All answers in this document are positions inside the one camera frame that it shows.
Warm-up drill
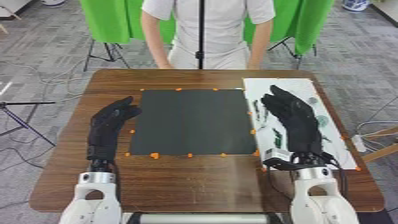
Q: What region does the blue and white vase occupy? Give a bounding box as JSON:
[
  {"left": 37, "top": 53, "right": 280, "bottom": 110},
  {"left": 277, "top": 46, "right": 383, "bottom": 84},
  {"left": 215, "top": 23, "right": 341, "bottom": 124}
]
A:
[{"left": 341, "top": 0, "right": 373, "bottom": 13}]

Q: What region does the black tripod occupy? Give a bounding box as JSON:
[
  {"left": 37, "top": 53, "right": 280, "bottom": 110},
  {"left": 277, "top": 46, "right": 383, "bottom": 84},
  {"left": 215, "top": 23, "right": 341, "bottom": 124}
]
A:
[{"left": 0, "top": 100, "right": 58, "bottom": 148}]

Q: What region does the white power strip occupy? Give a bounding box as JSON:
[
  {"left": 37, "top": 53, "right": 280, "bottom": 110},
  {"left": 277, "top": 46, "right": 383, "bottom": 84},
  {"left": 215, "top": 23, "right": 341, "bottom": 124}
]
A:
[{"left": 350, "top": 134, "right": 369, "bottom": 154}]

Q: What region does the pale grey bar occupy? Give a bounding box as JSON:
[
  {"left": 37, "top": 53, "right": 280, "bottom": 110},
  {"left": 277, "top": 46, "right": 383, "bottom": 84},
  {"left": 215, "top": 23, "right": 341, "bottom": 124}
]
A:
[{"left": 126, "top": 213, "right": 271, "bottom": 224}]

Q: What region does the white sheet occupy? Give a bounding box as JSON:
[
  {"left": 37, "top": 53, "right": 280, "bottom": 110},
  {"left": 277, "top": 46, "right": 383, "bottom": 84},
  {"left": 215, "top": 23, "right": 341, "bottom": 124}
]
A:
[{"left": 241, "top": 77, "right": 362, "bottom": 171}]

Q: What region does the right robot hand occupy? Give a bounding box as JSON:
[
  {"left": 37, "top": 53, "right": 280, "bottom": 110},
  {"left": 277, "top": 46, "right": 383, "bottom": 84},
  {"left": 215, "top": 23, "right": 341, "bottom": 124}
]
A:
[{"left": 259, "top": 84, "right": 327, "bottom": 156}]

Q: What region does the person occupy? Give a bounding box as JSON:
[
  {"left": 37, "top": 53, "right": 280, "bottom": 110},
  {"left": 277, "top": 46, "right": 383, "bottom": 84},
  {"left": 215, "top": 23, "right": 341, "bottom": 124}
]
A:
[{"left": 140, "top": 0, "right": 277, "bottom": 70}]

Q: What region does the dark mat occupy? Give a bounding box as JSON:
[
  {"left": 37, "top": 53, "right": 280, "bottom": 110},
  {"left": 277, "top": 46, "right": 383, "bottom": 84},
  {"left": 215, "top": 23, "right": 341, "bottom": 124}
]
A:
[{"left": 128, "top": 88, "right": 259, "bottom": 157}]

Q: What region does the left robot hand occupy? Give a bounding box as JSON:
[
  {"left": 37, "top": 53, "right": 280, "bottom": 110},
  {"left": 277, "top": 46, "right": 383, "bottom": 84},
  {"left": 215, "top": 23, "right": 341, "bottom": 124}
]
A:
[{"left": 85, "top": 95, "right": 144, "bottom": 162}]

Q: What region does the black stand pole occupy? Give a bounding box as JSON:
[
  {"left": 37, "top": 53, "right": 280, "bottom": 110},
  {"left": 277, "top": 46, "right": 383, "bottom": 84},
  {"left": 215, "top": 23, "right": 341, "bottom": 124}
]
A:
[{"left": 195, "top": 0, "right": 208, "bottom": 70}]

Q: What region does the black backdrop stand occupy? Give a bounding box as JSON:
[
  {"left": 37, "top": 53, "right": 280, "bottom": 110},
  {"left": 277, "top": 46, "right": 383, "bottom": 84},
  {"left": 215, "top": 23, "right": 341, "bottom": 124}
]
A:
[
  {"left": 268, "top": 35, "right": 321, "bottom": 70},
  {"left": 81, "top": 39, "right": 133, "bottom": 73}
]

